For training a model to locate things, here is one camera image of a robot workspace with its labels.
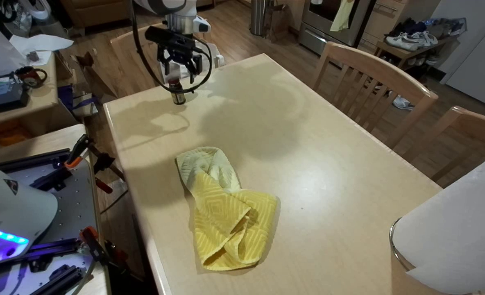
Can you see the light wooden cabinet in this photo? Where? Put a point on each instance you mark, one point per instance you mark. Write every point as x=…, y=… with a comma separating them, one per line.
x=383, y=22

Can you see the wooden shoe rack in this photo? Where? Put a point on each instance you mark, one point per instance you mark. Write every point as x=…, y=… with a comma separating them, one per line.
x=404, y=54

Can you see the small dark glass bottle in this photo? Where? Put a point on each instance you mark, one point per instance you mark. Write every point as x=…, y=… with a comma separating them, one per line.
x=179, y=99

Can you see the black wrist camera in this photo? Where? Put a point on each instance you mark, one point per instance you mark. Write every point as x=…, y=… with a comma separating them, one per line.
x=170, y=37

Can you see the white door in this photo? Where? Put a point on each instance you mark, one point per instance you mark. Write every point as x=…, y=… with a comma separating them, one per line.
x=481, y=50

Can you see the stainless steel appliance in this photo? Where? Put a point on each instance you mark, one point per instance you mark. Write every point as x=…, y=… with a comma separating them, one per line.
x=322, y=26

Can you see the grey cylindrical bin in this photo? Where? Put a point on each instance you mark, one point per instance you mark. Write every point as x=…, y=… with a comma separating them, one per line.
x=260, y=18

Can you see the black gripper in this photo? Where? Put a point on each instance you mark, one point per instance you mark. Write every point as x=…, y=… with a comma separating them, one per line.
x=179, y=60

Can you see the white sneakers pair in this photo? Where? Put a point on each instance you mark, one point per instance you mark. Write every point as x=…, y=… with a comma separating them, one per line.
x=409, y=40

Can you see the grey metal base plate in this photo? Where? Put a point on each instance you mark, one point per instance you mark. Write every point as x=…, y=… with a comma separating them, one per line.
x=76, y=208

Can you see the white paper sheet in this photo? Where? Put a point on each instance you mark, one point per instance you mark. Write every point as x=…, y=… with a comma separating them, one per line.
x=40, y=47

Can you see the dark blue shoes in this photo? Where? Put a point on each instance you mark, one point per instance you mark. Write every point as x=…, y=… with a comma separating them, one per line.
x=409, y=26

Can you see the yellow hanging towel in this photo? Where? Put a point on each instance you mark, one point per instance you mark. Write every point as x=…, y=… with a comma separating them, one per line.
x=342, y=14

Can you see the long black bar clamp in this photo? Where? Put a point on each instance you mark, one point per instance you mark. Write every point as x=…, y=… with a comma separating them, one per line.
x=57, y=255

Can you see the light wooden side table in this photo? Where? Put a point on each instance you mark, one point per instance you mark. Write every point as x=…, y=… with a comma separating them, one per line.
x=30, y=144

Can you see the brown paper bag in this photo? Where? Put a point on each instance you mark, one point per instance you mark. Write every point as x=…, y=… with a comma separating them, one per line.
x=279, y=22

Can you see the light wooden chair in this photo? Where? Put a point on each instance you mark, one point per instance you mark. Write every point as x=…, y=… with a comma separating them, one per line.
x=466, y=129
x=363, y=72

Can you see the black and grey device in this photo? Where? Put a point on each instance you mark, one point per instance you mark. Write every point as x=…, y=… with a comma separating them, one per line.
x=2, y=93

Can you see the yellow microfibre cloth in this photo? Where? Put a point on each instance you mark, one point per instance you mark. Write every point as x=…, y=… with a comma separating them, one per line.
x=227, y=219

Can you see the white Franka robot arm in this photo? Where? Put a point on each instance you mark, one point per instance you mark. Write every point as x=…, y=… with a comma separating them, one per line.
x=166, y=6

